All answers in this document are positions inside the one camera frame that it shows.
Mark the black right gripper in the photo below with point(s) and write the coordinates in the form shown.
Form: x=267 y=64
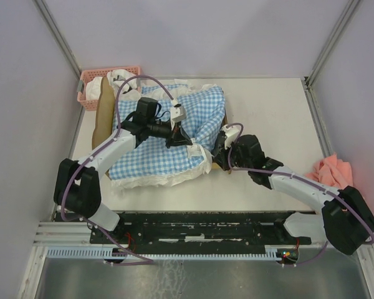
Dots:
x=220 y=157

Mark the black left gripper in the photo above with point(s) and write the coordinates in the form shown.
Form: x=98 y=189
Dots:
x=179 y=137

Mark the wooden pet bed frame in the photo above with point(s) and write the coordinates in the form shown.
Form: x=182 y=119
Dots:
x=205 y=109

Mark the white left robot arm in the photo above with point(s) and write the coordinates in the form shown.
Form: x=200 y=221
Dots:
x=77 y=187

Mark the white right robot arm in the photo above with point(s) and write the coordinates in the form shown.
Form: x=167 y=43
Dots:
x=341 y=216

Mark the white cloth in basket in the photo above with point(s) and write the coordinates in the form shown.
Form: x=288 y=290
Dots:
x=115 y=78

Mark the pink plastic basket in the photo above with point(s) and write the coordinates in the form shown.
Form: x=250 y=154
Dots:
x=92 y=105

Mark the pink cloth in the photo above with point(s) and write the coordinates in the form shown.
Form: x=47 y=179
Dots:
x=332 y=171

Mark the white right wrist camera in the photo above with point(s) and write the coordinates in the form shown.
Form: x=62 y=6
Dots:
x=232 y=132

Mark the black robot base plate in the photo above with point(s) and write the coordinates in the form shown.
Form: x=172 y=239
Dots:
x=252 y=229

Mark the aluminium frame post right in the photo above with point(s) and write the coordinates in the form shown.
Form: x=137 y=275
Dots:
x=332 y=41

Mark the aluminium frame post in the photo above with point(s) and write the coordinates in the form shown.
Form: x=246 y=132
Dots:
x=48 y=18
x=332 y=41

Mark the white slotted cable duct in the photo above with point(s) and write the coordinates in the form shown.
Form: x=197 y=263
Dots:
x=107 y=253

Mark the aluminium frame post left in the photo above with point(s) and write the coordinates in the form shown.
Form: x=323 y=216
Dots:
x=48 y=18

